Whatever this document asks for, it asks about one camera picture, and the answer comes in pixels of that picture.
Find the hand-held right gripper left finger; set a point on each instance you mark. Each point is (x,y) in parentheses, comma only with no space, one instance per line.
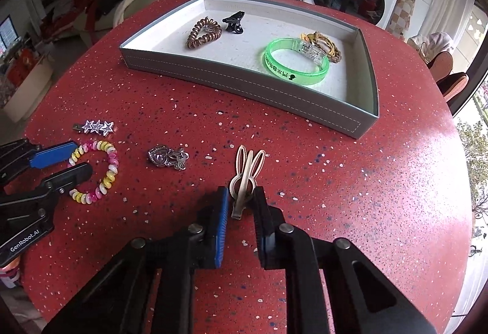
(222,227)

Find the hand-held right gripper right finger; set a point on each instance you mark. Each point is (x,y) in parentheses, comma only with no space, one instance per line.
(261,219)

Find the silver star hair clip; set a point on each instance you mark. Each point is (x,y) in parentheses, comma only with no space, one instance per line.
(95,127)

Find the grey jewelry tray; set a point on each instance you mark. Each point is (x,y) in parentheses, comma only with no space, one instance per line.
(247,90)

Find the black claw hair clip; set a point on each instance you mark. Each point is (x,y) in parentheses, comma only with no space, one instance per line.
(233,23)

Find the white cloth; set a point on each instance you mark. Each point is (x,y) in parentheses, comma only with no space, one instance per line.
(434,42)

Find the beige rabbit ear hair clip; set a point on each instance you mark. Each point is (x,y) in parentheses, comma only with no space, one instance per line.
(244,181)

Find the green translucent bangle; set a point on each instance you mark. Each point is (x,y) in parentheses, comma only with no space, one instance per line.
(274,71)

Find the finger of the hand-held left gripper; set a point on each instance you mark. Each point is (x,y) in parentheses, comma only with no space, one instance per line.
(72,174)
(53,154)

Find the checkered cloth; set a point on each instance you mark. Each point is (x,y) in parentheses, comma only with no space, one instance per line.
(402,10)

